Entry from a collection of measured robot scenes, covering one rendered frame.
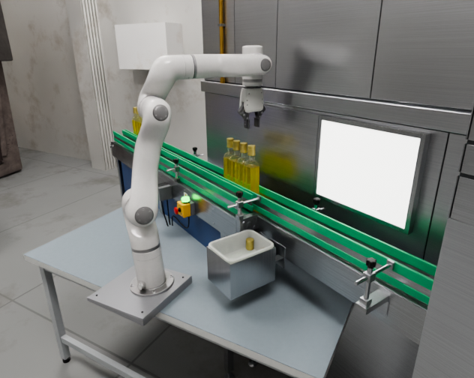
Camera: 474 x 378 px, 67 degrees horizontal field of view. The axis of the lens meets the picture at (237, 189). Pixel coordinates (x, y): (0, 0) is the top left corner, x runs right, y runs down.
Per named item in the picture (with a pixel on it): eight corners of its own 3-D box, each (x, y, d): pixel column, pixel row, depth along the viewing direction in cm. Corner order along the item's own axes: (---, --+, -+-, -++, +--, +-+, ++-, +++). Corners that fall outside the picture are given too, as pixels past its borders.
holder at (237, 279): (284, 275, 151) (286, 243, 146) (230, 300, 137) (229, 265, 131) (259, 257, 164) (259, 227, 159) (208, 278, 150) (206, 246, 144)
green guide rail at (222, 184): (253, 211, 162) (253, 194, 159) (251, 211, 161) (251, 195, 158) (124, 139, 296) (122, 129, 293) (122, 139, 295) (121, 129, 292)
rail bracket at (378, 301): (390, 313, 113) (401, 251, 105) (355, 337, 104) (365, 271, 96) (376, 305, 116) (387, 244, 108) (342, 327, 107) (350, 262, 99)
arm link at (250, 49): (266, 79, 148) (256, 78, 156) (267, 45, 143) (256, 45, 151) (248, 80, 145) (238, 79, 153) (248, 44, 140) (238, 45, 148)
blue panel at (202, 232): (261, 258, 181) (262, 226, 175) (232, 269, 172) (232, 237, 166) (143, 175, 303) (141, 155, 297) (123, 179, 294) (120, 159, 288)
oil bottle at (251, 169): (259, 203, 171) (259, 160, 163) (250, 206, 167) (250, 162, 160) (252, 199, 175) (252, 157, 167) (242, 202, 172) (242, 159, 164)
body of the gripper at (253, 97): (256, 83, 157) (256, 109, 161) (237, 84, 151) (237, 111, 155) (267, 84, 151) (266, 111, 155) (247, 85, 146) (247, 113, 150)
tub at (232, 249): (276, 263, 145) (277, 244, 142) (230, 283, 134) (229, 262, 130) (250, 245, 159) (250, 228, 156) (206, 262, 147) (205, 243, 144)
